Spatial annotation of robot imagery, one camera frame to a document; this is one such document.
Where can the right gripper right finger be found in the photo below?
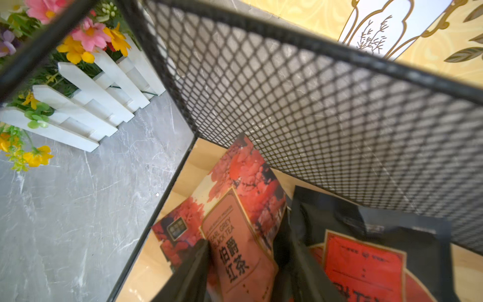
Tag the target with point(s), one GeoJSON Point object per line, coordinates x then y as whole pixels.
{"type": "Point", "coordinates": [308, 280]}

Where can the flower bouquet white fence planter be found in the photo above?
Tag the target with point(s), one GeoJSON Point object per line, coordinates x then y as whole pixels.
{"type": "Point", "coordinates": [92, 81]}

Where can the black wire two-tier shelf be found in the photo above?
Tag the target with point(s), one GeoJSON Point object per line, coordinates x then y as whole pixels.
{"type": "Point", "coordinates": [334, 119]}

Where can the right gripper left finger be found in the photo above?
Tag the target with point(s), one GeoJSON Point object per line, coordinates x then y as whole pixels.
{"type": "Point", "coordinates": [189, 282]}

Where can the black red tea bag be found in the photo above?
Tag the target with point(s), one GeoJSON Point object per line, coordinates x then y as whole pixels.
{"type": "Point", "coordinates": [368, 254]}

